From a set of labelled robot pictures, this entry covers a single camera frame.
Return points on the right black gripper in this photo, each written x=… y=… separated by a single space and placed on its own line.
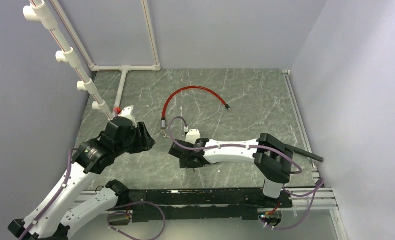
x=184 y=164

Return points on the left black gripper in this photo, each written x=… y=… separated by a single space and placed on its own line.
x=146 y=142

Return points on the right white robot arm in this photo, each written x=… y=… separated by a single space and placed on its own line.
x=271 y=156

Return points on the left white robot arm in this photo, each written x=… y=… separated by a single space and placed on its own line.
x=56 y=218

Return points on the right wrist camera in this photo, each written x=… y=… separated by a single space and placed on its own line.
x=192 y=136

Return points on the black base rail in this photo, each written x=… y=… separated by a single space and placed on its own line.
x=194 y=204

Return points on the white PVC pipe frame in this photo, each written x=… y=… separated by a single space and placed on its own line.
x=38 y=11

